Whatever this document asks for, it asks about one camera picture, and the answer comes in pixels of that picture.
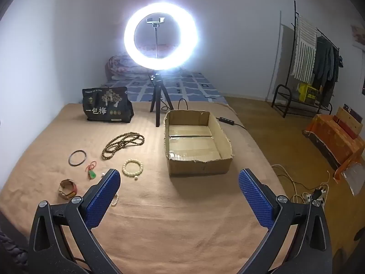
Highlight yellow box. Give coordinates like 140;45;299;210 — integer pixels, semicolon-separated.
298;83;319;102

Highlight black cable with inline switch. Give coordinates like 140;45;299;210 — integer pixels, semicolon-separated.
160;98;248;129

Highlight white ring light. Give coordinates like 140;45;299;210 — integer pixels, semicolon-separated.
123;2;198;71

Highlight dark thin bangle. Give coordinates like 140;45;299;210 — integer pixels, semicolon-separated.
68;149;87;166

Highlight black printed snack bag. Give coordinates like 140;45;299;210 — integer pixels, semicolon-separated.
82;87;134;123

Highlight cream bead bracelet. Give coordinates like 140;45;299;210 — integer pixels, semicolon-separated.
122;159;143;181

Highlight white power strip with cables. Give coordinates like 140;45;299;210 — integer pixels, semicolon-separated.
271;164;331;205

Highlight pale wall poster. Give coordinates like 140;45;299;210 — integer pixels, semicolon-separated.
351;24;365;47

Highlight green jade pendant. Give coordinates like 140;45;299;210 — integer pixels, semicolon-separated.
86;161;98;180

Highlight dark knitted cloth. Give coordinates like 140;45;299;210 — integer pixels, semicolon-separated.
0;228;29;274

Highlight black tripod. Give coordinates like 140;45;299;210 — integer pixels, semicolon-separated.
148;73;174;127

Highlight dark red long box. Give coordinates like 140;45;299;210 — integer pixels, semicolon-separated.
334;116;360;139

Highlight blue patterned bed sheet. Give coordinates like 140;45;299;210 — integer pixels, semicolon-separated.
100;71;229;103

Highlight white leaning board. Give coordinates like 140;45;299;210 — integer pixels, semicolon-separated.
268;11;294;101

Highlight wide tan and red bracelet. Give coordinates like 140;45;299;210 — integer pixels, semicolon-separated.
58;179;78;199

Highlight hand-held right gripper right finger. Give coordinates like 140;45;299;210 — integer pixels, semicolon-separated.
238;168;334;274

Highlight cardboard box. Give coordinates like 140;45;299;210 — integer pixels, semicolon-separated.
163;109;234;177

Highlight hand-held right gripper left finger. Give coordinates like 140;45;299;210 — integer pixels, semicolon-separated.
28;168;121;274

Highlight brown wooden bead necklace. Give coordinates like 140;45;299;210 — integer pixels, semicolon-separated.
102;132;145;161

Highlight dark hanging clothes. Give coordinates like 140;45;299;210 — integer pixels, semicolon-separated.
312;36;343;82

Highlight black clothes rack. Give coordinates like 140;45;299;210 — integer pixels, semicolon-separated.
271;1;343;119

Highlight clear plastic sheet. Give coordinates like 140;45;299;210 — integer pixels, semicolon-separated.
344;164;365;196

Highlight striped towel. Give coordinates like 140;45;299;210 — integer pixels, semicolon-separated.
291;16;318;83

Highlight phone holder on metal pole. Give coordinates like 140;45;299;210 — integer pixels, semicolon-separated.
146;17;166;59

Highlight folded floral quilt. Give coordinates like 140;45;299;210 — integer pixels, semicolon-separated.
104;55;151;81

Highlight light wooden box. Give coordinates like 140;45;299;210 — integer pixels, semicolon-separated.
335;104;364;139

